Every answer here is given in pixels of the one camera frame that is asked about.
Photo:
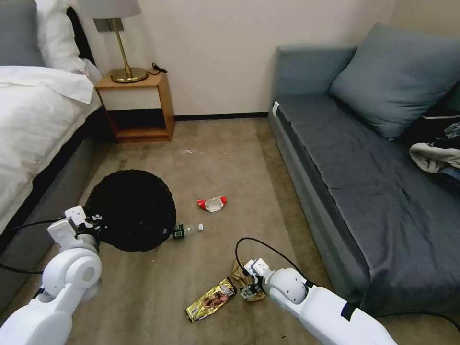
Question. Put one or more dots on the brown crumpled paper trash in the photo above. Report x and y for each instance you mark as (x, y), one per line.
(239, 271)

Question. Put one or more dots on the grey blue sofa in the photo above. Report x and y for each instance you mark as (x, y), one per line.
(352, 172)

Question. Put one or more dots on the red white crumpled carton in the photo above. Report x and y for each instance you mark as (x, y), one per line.
(212, 204)

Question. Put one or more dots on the white duvet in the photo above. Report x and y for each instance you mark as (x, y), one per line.
(36, 118)

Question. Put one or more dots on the gold snack wrapper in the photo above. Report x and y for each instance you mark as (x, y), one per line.
(212, 299)

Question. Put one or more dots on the silver wall switch plate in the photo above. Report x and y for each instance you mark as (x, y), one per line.
(109, 25)

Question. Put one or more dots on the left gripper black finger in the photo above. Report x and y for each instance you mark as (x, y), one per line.
(96, 217)

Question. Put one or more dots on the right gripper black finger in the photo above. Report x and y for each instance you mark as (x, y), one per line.
(246, 293)
(258, 294)

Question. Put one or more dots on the white pillow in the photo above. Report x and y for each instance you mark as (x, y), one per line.
(61, 36)

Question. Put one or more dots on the grey blue cushion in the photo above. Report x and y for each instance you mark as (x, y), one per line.
(393, 79)

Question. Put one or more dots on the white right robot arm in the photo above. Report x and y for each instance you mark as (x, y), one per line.
(316, 305)

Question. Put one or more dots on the clear plastic bottle green label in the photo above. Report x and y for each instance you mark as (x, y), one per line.
(187, 230)

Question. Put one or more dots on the wooden nightstand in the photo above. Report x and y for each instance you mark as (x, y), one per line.
(138, 108)

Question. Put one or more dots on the black baseboard strip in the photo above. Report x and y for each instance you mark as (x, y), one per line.
(221, 115)

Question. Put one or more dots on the black round trash bin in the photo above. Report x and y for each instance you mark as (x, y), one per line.
(136, 212)

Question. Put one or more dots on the white sofa tag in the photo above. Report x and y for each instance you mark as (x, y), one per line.
(275, 109)

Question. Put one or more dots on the crumpled grey clothing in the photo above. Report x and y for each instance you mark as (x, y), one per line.
(436, 155)

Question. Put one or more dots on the grey bed frame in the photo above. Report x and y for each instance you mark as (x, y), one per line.
(39, 201)

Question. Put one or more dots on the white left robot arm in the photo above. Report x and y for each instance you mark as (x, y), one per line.
(68, 276)

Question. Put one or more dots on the brass table lamp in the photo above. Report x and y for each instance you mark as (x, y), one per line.
(124, 54)

